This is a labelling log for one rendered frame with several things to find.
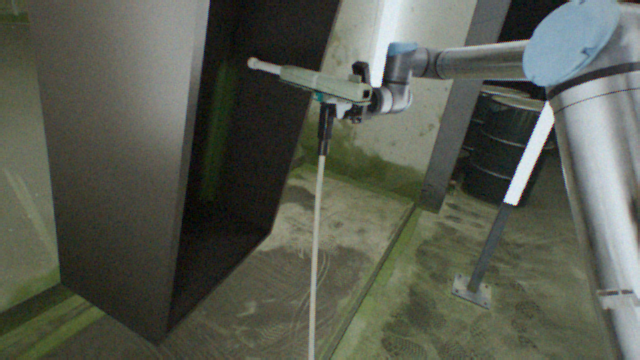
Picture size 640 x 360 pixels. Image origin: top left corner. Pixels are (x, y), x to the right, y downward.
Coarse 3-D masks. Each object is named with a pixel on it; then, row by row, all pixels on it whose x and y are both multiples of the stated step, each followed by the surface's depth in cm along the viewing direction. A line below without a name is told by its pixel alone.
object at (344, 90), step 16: (256, 64) 104; (272, 64) 100; (288, 80) 93; (304, 80) 88; (320, 80) 84; (336, 80) 80; (352, 80) 79; (336, 96) 81; (352, 96) 77; (320, 112) 87; (320, 128) 89; (320, 144) 90
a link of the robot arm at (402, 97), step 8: (392, 88) 102; (400, 88) 102; (408, 88) 104; (392, 96) 100; (400, 96) 103; (408, 96) 106; (392, 104) 101; (400, 104) 104; (408, 104) 107; (392, 112) 105
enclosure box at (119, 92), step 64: (64, 0) 57; (128, 0) 52; (192, 0) 48; (256, 0) 106; (320, 0) 98; (64, 64) 63; (128, 64) 57; (192, 64) 52; (320, 64) 103; (64, 128) 70; (128, 128) 63; (192, 128) 60; (256, 128) 124; (64, 192) 79; (128, 192) 70; (192, 192) 137; (256, 192) 135; (64, 256) 90; (128, 256) 79; (192, 256) 118; (128, 320) 90
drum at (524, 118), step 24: (504, 96) 303; (504, 120) 270; (528, 120) 260; (480, 144) 294; (504, 144) 274; (552, 144) 273; (480, 168) 293; (504, 168) 279; (480, 192) 296; (504, 192) 285; (528, 192) 289
